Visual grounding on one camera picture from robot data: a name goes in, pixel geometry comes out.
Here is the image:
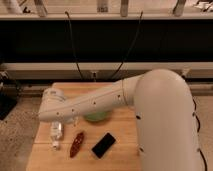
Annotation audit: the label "clear plastic bottle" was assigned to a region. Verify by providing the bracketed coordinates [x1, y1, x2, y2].
[50, 122, 63, 150]

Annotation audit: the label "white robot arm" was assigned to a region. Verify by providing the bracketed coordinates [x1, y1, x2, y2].
[39, 69, 207, 171]

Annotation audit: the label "green ceramic bowl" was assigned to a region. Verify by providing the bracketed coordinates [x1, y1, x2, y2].
[84, 112, 108, 122]

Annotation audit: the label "black smartphone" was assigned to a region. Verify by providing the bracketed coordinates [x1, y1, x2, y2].
[92, 133, 116, 158]

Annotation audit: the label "red brown oblong object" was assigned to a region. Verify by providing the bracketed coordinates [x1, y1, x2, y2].
[70, 132, 84, 158]

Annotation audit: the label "dark equipment at left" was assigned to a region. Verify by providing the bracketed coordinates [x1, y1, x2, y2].
[0, 71, 21, 120]

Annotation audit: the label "wall power outlet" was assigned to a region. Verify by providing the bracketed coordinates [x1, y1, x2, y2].
[91, 71, 98, 79]

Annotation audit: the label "black cable right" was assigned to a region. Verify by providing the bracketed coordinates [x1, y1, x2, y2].
[107, 10, 145, 81]

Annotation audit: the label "black cable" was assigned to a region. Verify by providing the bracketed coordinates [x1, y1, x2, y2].
[64, 10, 86, 82]
[107, 10, 145, 81]

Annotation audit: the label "black cable left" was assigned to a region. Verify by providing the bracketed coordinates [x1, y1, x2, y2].
[64, 10, 86, 82]

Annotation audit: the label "black floor cables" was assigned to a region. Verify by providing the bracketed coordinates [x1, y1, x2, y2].
[192, 98, 209, 171]

